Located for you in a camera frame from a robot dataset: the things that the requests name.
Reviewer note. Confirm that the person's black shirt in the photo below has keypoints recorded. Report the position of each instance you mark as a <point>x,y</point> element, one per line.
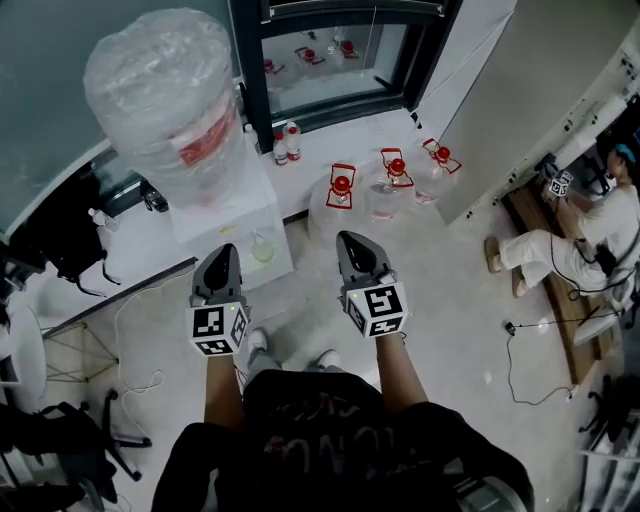
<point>325,425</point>

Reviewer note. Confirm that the round white table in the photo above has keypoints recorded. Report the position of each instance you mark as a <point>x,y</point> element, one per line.
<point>30,350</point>

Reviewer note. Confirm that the person's white right shoe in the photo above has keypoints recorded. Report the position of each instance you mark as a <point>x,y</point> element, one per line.
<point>327,357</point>

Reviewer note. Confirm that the black window frame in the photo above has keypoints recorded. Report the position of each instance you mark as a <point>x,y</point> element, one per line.
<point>250,75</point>

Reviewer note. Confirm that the white partition panel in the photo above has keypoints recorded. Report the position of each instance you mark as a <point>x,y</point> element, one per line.
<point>500,100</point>

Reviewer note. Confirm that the pale green translucent cup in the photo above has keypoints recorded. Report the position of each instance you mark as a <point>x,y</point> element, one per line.
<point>263,251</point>

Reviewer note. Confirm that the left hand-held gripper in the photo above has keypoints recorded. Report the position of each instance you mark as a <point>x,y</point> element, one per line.
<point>212,322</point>

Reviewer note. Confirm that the person's left forearm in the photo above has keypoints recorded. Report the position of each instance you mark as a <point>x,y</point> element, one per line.
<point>222,395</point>

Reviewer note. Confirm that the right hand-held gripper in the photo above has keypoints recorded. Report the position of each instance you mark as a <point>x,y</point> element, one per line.
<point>380,307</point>

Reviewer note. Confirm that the person's white shoe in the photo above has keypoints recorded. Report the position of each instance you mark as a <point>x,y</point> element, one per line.
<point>257,337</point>
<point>327,357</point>

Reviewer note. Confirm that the small red-label bottle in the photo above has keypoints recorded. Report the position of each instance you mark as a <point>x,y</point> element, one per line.
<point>293,145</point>
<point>280,150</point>

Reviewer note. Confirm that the black bag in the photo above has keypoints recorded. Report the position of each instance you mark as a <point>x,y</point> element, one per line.
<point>65,235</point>

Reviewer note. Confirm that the person's white left shoe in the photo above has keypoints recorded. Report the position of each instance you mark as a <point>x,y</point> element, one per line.
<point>257,337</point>

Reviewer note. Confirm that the small clear plastic bottle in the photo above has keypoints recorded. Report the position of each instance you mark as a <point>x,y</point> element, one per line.
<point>102,220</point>

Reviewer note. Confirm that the white water dispenser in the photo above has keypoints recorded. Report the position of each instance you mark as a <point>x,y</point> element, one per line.
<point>260,200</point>

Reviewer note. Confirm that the large plastic-wrapped water bottle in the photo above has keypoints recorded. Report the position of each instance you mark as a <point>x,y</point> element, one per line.
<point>160,100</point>

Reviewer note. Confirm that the black office chair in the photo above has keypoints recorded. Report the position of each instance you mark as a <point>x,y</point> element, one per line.
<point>620,415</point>
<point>60,440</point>

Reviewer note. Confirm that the person's right forearm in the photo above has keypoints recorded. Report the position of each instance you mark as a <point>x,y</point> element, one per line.
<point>397,375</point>

